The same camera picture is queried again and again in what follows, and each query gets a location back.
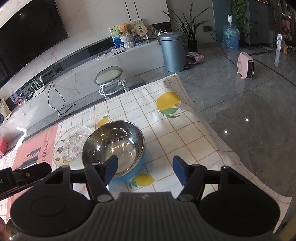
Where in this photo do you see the white upright box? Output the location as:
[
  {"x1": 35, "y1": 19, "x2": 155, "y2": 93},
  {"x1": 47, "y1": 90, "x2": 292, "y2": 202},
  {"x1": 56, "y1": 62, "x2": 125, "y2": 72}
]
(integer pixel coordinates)
[{"x1": 276, "y1": 33, "x2": 285, "y2": 51}]

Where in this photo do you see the pink fan heater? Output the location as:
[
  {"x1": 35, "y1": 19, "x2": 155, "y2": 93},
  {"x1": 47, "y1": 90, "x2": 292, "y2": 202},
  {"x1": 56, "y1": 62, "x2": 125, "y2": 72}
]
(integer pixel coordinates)
[{"x1": 236, "y1": 52, "x2": 255, "y2": 80}]

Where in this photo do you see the pink printed mat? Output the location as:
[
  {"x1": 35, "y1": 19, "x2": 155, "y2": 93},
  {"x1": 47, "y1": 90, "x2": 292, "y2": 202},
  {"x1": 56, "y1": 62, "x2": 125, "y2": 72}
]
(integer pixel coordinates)
[{"x1": 0, "y1": 125, "x2": 59, "y2": 210}]

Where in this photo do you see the grey round trash can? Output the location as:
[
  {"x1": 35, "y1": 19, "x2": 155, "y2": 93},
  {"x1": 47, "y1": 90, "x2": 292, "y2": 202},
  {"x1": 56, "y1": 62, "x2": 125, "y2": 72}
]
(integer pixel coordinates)
[{"x1": 159, "y1": 32, "x2": 187, "y2": 72}]

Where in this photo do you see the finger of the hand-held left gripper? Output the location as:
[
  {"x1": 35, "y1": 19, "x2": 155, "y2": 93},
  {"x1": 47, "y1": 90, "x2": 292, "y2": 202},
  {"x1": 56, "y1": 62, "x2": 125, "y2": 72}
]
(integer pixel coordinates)
[{"x1": 13, "y1": 162, "x2": 52, "y2": 186}]

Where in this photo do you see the decorative display plate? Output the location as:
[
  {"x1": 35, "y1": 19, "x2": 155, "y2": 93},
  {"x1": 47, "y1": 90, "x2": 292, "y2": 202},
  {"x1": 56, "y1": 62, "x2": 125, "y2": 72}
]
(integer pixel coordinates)
[{"x1": 147, "y1": 25, "x2": 158, "y2": 39}]

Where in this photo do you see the blue and green painting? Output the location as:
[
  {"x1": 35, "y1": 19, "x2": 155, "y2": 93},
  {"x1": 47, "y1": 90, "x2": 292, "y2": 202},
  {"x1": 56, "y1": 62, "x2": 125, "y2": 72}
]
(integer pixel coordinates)
[{"x1": 109, "y1": 19, "x2": 145, "y2": 49}]

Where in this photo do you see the white router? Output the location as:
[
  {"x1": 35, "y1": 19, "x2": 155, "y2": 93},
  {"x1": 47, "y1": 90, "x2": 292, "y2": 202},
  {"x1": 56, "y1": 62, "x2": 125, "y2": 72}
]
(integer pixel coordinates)
[{"x1": 29, "y1": 74, "x2": 51, "y2": 99}]

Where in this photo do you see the white rolling stool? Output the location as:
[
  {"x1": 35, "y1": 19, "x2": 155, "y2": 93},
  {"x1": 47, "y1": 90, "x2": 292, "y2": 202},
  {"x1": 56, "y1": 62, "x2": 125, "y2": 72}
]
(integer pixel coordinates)
[{"x1": 94, "y1": 66, "x2": 129, "y2": 101}]

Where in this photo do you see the trailing green vine plant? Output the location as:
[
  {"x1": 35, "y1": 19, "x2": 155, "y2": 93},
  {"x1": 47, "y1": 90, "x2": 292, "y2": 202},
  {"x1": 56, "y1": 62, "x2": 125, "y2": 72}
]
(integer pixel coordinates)
[{"x1": 229, "y1": 0, "x2": 252, "y2": 38}]

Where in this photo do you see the steel bowl with blue shell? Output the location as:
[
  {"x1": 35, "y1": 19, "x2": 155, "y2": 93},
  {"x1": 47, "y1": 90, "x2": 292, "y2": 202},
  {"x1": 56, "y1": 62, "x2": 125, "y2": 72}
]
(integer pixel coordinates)
[{"x1": 82, "y1": 120, "x2": 147, "y2": 181}]

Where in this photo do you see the black flat television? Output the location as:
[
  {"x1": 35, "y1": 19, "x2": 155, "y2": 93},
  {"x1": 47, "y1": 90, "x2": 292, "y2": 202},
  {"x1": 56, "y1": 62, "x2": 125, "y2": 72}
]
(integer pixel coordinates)
[{"x1": 0, "y1": 0, "x2": 69, "y2": 89}]

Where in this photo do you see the white marble media console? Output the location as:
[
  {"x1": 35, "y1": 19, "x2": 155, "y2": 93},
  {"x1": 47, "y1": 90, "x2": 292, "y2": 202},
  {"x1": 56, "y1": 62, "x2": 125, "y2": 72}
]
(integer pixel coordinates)
[{"x1": 0, "y1": 37, "x2": 168, "y2": 139}]

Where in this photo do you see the lemon print checked tablecloth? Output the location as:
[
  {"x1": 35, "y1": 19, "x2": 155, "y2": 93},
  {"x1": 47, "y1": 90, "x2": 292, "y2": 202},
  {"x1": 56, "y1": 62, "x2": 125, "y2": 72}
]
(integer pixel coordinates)
[{"x1": 0, "y1": 73, "x2": 291, "y2": 241}]

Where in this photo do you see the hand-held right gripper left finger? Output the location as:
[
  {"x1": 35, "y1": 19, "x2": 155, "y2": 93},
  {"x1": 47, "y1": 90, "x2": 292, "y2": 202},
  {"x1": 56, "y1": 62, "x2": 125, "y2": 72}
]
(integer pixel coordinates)
[{"x1": 45, "y1": 155, "x2": 118, "y2": 202}]

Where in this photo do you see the clear glass flower plate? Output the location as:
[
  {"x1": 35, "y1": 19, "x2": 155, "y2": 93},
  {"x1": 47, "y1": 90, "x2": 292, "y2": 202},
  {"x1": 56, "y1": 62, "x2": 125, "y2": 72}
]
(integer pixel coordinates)
[{"x1": 53, "y1": 125, "x2": 93, "y2": 168}]

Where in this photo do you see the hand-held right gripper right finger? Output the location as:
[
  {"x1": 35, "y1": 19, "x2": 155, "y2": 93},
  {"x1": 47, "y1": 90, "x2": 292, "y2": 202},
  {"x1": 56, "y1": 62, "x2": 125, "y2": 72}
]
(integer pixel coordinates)
[{"x1": 172, "y1": 155, "x2": 247, "y2": 202}]

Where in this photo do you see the blue water jug with pump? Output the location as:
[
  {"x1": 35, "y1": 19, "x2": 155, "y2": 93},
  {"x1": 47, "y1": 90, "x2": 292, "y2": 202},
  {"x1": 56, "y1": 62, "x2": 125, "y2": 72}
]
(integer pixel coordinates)
[{"x1": 222, "y1": 14, "x2": 240, "y2": 51}]

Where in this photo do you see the potted snake plant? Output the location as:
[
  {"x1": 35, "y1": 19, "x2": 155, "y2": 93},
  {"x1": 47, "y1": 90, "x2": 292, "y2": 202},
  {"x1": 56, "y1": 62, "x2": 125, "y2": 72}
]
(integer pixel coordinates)
[{"x1": 162, "y1": 2, "x2": 211, "y2": 53}]

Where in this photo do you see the round paper hand fan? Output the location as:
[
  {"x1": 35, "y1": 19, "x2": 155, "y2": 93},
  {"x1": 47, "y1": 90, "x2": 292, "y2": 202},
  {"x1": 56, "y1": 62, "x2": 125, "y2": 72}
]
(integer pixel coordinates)
[{"x1": 132, "y1": 24, "x2": 149, "y2": 40}]

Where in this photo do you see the pink box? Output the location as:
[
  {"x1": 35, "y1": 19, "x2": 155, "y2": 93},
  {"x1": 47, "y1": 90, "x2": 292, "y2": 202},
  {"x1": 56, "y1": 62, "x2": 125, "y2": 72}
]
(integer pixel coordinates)
[{"x1": 0, "y1": 138, "x2": 9, "y2": 156}]

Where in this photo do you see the brown teddy bear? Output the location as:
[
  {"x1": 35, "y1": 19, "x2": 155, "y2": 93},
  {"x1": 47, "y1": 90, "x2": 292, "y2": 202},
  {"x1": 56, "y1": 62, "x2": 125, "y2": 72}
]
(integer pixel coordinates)
[{"x1": 119, "y1": 23, "x2": 132, "y2": 37}]

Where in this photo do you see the flat silver set-top box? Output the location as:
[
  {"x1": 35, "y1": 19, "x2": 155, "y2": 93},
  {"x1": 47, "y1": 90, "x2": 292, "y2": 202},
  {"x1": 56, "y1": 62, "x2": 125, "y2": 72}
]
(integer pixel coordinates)
[{"x1": 110, "y1": 47, "x2": 126, "y2": 56}]

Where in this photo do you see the dark grey cabinet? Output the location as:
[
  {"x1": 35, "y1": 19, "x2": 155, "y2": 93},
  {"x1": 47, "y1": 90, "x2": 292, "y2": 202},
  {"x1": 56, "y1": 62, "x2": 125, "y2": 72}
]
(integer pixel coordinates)
[{"x1": 245, "y1": 0, "x2": 282, "y2": 45}]

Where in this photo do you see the black heater power cable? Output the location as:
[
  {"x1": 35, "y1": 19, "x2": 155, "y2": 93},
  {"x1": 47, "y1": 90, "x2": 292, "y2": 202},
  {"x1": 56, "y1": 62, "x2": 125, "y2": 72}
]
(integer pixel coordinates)
[{"x1": 210, "y1": 30, "x2": 239, "y2": 68}]

